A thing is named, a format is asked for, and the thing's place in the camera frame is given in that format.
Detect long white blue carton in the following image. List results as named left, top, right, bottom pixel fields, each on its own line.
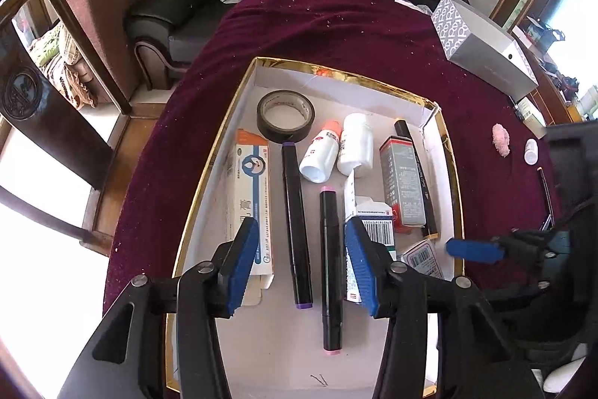
left=225, top=129, right=275, bottom=306

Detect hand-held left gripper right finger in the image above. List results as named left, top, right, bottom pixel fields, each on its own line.
left=344, top=217, right=545, bottom=399

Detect small white barcode carton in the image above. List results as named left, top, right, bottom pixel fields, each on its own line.
left=399, top=237, right=444, bottom=280

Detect black tape roll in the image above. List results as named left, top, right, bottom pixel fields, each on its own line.
left=256, top=90, right=316, bottom=145

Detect pink fluffy sponge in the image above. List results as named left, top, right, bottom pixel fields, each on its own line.
left=492, top=124, right=511, bottom=157

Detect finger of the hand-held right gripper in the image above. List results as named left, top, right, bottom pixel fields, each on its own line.
left=446, top=228, right=571, bottom=270
left=481, top=280, right=554, bottom=311

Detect plain white plastic bottle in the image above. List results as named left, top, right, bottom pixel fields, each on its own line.
left=336, top=113, right=374, bottom=178

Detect black marker purple caps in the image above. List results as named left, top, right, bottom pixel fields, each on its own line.
left=281, top=141, right=314, bottom=311

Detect silver patterned gift box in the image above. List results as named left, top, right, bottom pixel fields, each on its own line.
left=431, top=0, right=539, bottom=98

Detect grey carton red band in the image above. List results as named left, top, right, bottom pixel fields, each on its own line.
left=378, top=136, right=427, bottom=235

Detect maroon velvet tablecloth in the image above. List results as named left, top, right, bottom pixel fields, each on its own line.
left=104, top=0, right=598, bottom=320

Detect striped cloth pile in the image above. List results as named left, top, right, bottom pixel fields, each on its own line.
left=28, top=22, right=99, bottom=110

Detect cluttered wooden sideboard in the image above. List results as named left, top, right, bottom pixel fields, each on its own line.
left=511, top=13, right=598, bottom=124

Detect dark wooden chair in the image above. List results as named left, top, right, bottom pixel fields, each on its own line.
left=0, top=0, right=132, bottom=257

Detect white paper sheet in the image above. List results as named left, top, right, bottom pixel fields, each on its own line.
left=395, top=0, right=435, bottom=15

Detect blue white medicine carton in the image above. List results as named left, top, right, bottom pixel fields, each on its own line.
left=343, top=172, right=397, bottom=303

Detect white gold-rimmed cardboard box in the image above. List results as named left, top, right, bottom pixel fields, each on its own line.
left=161, top=57, right=465, bottom=399

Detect cream small box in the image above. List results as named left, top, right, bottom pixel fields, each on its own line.
left=514, top=96, right=547, bottom=140

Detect white bottle orange cap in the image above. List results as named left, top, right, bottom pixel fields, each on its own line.
left=299, top=121, right=342, bottom=184

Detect slim black pen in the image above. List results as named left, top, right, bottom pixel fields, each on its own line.
left=536, top=166, right=554, bottom=231

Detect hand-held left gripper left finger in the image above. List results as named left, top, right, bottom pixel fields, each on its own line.
left=56, top=217, right=260, bottom=399

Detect black cosmetic pen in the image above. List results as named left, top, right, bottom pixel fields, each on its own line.
left=393, top=119, right=440, bottom=240

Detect black marker pink caps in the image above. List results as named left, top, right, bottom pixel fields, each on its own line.
left=320, top=188, right=344, bottom=355

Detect pink brown armchair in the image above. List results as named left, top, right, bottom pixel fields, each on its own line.
left=61, top=0, right=194, bottom=103

